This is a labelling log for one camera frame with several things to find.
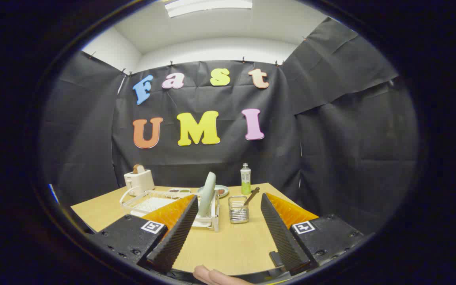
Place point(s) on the small white dish with food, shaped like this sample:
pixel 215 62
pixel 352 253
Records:
pixel 178 190

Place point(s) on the ceiling light panel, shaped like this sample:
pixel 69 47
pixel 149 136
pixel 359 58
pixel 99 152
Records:
pixel 208 6

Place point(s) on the white toaster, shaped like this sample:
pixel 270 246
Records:
pixel 139 182

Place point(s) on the pale green plate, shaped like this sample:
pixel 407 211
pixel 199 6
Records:
pixel 207 194

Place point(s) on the black backdrop cloth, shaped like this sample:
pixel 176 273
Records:
pixel 212 158

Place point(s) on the bread slice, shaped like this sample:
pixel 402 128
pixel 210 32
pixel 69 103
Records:
pixel 139 169

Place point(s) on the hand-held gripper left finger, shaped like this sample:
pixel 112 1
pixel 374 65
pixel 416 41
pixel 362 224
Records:
pixel 172 241

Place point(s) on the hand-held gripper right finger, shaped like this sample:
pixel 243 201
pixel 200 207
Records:
pixel 283 237

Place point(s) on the round plate with food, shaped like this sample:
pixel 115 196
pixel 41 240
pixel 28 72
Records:
pixel 222 192

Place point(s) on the blue lit screen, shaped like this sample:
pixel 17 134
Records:
pixel 54 194

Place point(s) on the green drink bottle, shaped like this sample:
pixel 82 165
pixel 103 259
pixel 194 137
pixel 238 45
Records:
pixel 246 180

